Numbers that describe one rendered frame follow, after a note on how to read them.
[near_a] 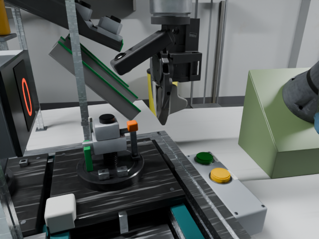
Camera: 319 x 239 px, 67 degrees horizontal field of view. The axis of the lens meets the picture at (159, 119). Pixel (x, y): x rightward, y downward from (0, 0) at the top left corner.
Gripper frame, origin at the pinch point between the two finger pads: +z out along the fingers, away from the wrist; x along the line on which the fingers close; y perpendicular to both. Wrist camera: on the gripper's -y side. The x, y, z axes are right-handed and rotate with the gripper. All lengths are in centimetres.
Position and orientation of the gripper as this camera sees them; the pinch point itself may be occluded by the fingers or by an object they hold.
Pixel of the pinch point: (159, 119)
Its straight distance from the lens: 51.1
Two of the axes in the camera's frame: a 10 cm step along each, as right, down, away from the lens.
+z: 0.0, 9.2, 4.0
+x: -3.2, -3.8, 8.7
